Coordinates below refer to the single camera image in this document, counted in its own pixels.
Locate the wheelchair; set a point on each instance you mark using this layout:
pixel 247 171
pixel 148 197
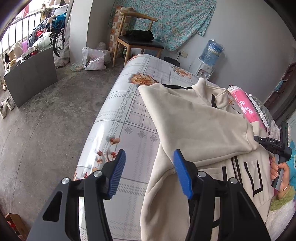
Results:
pixel 56 25

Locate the teal floral wall cloth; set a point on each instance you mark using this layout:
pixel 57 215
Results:
pixel 178 21

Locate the wall power socket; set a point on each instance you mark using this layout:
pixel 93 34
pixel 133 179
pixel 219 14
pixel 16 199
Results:
pixel 182 54

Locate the beige zip jacket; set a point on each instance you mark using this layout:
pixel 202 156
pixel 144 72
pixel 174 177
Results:
pixel 206 124

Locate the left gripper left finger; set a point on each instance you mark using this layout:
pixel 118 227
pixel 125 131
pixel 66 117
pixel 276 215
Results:
pixel 59 217

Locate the floral grey bed sheet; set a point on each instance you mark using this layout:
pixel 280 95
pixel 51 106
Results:
pixel 123 123

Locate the dark grey board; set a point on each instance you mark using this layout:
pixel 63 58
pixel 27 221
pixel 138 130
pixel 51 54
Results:
pixel 31 76

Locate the wooden chair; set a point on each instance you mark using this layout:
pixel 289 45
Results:
pixel 122 40

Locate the blue water bottle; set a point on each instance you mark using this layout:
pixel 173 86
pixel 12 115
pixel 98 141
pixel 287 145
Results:
pixel 211 53

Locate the grey lace pillow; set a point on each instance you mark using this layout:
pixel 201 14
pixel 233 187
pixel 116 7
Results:
pixel 272 129

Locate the red box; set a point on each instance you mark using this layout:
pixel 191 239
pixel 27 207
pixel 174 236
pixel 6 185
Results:
pixel 17 224

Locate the metal balcony railing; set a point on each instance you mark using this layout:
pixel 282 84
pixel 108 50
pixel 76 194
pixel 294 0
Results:
pixel 19 30

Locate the pink fleece blanket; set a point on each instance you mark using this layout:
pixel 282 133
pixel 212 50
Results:
pixel 245 105

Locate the white plastic bag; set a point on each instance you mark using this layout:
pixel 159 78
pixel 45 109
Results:
pixel 96 59

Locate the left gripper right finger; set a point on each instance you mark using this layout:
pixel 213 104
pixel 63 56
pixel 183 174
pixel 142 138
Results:
pixel 215 203

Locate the white water dispenser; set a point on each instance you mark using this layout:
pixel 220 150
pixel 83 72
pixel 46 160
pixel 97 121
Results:
pixel 204 71

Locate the black bag on chair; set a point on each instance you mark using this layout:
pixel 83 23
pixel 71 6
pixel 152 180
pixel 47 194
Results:
pixel 139 36

